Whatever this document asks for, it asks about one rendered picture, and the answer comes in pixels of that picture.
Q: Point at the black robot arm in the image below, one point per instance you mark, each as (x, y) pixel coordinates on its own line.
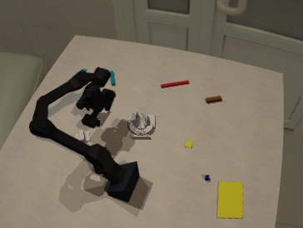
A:
(98, 155)

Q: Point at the yellow flat rectangular plate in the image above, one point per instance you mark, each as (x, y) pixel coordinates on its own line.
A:
(230, 200)

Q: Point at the brown rectangular bar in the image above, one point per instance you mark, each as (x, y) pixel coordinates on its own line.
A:
(213, 99)

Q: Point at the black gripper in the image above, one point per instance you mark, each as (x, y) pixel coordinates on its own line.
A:
(105, 101)

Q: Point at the red rod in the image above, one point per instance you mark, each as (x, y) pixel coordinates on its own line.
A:
(174, 84)

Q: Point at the small yellow block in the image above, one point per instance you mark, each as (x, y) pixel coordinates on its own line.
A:
(188, 144)

